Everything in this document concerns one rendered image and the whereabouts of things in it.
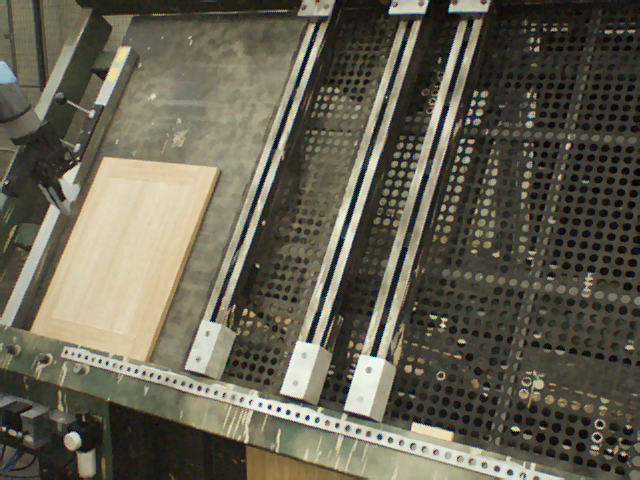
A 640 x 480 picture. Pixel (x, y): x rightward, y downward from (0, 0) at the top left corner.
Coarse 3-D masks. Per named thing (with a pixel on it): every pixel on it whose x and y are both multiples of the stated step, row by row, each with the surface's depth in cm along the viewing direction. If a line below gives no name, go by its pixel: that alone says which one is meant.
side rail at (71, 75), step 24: (96, 24) 275; (72, 48) 268; (96, 48) 276; (72, 72) 268; (48, 96) 264; (72, 96) 269; (48, 120) 262; (0, 192) 255; (24, 192) 258; (0, 216) 251; (24, 216) 259; (0, 240) 252; (0, 264) 253
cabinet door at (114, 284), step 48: (96, 192) 240; (144, 192) 232; (192, 192) 223; (96, 240) 232; (144, 240) 224; (192, 240) 218; (48, 288) 233; (96, 288) 225; (144, 288) 217; (48, 336) 225; (96, 336) 217; (144, 336) 210
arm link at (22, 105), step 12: (0, 72) 162; (0, 84) 163; (12, 84) 165; (0, 96) 163; (12, 96) 165; (24, 96) 168; (0, 108) 164; (12, 108) 165; (24, 108) 167; (0, 120) 167; (12, 120) 166
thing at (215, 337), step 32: (320, 0) 219; (320, 32) 219; (320, 64) 218; (288, 96) 215; (288, 128) 210; (288, 160) 211; (256, 192) 207; (256, 224) 202; (256, 256) 203; (224, 288) 199; (224, 320) 195; (192, 352) 195; (224, 352) 197
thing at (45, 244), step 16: (128, 48) 257; (112, 64) 257; (128, 64) 257; (112, 96) 253; (112, 112) 254; (96, 128) 249; (96, 144) 250; (64, 176) 246; (80, 176) 246; (48, 224) 240; (64, 224) 243; (48, 240) 238; (32, 256) 238; (48, 256) 239; (32, 272) 235; (16, 288) 235; (32, 288) 235; (16, 304) 233; (16, 320) 232
